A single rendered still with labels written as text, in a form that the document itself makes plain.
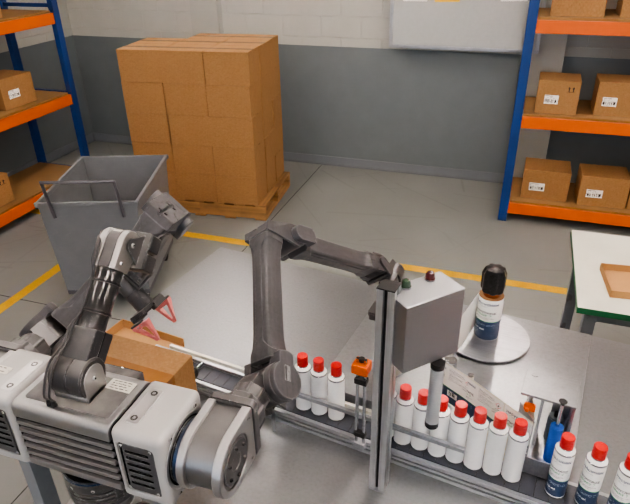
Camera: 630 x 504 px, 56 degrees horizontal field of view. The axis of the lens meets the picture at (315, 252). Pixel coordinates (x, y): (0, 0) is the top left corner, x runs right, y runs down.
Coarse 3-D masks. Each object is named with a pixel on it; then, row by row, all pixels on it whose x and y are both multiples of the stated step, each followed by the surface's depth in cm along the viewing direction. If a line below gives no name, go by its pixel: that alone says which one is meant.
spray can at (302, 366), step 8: (304, 352) 180; (304, 360) 178; (296, 368) 180; (304, 368) 179; (304, 376) 179; (304, 384) 181; (304, 392) 183; (296, 400) 186; (304, 400) 184; (304, 408) 186
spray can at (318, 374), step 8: (320, 360) 176; (312, 368) 179; (320, 368) 176; (312, 376) 178; (320, 376) 177; (312, 384) 179; (320, 384) 178; (312, 392) 181; (320, 392) 180; (312, 408) 184; (320, 408) 183
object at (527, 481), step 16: (208, 368) 205; (224, 384) 198; (304, 416) 185; (320, 416) 184; (352, 416) 184; (352, 432) 178; (368, 432) 178; (400, 448) 173; (448, 464) 167; (496, 480) 162; (528, 480) 162; (544, 480) 162; (544, 496) 157
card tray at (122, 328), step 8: (120, 320) 233; (112, 328) 230; (120, 328) 234; (128, 328) 234; (144, 328) 230; (128, 336) 230; (136, 336) 230; (144, 336) 230; (160, 336) 228; (168, 336) 225; (176, 336) 223; (152, 344) 225; (160, 344) 225; (168, 344) 225; (176, 344) 225
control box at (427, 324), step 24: (432, 288) 138; (456, 288) 138; (408, 312) 132; (432, 312) 136; (456, 312) 140; (408, 336) 135; (432, 336) 140; (456, 336) 144; (408, 360) 139; (432, 360) 143
